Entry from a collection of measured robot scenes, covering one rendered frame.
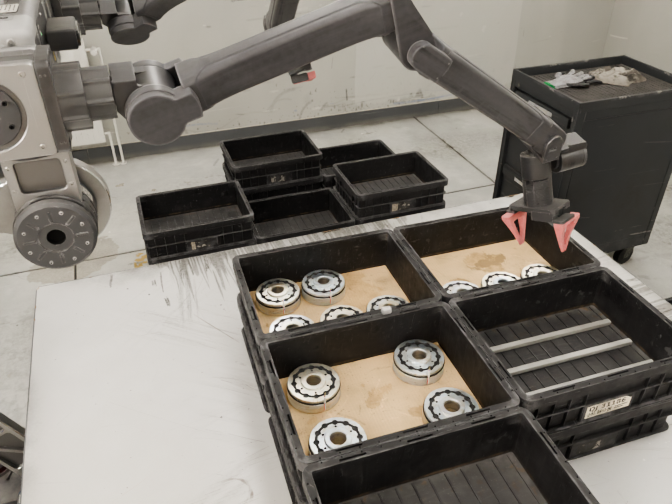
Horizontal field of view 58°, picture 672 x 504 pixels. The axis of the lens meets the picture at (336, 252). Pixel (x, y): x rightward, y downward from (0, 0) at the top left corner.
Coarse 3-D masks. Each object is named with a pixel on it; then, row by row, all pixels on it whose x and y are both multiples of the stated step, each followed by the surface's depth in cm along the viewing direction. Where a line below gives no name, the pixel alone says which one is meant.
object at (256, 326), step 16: (320, 240) 146; (336, 240) 146; (240, 256) 141; (256, 256) 141; (416, 272) 136; (240, 288) 132; (432, 288) 131; (400, 304) 126; (416, 304) 126; (256, 320) 122; (336, 320) 122; (256, 336) 119; (272, 336) 118
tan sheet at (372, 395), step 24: (360, 360) 127; (384, 360) 127; (360, 384) 121; (384, 384) 121; (408, 384) 121; (432, 384) 121; (456, 384) 121; (336, 408) 116; (360, 408) 116; (384, 408) 116; (408, 408) 116; (480, 408) 116; (384, 432) 111
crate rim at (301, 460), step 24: (408, 312) 124; (288, 336) 118; (264, 360) 113; (504, 384) 108; (288, 408) 103; (504, 408) 103; (288, 432) 99; (408, 432) 99; (312, 456) 95; (336, 456) 95
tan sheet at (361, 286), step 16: (352, 272) 152; (368, 272) 152; (384, 272) 152; (352, 288) 147; (368, 288) 147; (384, 288) 147; (400, 288) 147; (304, 304) 142; (336, 304) 142; (352, 304) 142; (272, 320) 137
